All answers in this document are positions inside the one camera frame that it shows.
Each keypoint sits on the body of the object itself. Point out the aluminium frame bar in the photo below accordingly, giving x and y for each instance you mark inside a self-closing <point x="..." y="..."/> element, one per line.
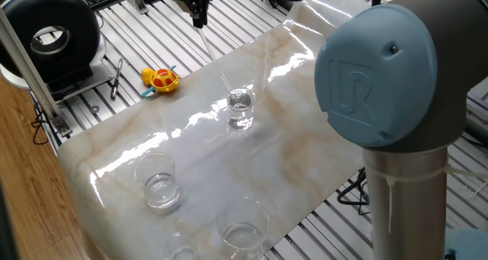
<point x="30" y="69"/>

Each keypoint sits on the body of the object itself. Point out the clear glass stirring rod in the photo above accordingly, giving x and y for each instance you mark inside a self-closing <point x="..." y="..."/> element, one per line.
<point x="215" y="60"/>

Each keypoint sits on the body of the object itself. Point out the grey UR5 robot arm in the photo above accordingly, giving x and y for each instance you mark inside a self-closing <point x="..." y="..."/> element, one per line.
<point x="381" y="81"/>

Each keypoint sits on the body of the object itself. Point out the tiny empty glass beaker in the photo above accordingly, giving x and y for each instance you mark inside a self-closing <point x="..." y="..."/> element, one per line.
<point x="183" y="250"/>

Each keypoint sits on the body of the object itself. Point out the large glass beaker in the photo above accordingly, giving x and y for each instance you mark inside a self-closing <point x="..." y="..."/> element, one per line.
<point x="242" y="237"/>

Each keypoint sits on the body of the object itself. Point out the medium glass beaker with water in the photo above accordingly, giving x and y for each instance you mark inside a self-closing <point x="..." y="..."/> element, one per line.
<point x="160" y="193"/>

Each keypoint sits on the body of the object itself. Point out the marble pattern table mat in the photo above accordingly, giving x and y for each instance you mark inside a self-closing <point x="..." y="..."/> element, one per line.
<point x="236" y="168"/>

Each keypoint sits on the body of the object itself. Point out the metal washer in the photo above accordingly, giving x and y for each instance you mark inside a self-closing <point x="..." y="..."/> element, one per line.
<point x="95" y="109"/>

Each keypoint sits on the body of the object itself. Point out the black pen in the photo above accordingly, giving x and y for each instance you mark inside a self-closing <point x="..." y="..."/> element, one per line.
<point x="116" y="79"/>

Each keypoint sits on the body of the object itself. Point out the small water-filled glass beaker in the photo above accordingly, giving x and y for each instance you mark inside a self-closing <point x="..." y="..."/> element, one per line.
<point x="241" y="117"/>

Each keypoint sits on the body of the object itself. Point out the yellow orange toy turtle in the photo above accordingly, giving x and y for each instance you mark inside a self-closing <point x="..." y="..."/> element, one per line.
<point x="164" y="81"/>

